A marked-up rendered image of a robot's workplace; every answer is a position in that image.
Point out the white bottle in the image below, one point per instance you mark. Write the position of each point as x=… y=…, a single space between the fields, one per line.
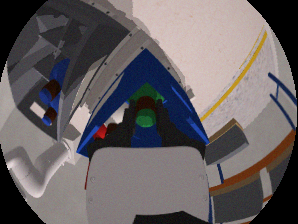
x=116 y=118

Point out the blue crate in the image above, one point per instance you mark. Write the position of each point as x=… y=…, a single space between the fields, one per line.
x=145 y=68

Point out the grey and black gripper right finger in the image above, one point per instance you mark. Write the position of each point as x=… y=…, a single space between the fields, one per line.
x=168 y=131

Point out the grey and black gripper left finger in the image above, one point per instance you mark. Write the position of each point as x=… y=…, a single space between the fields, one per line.
x=121 y=135

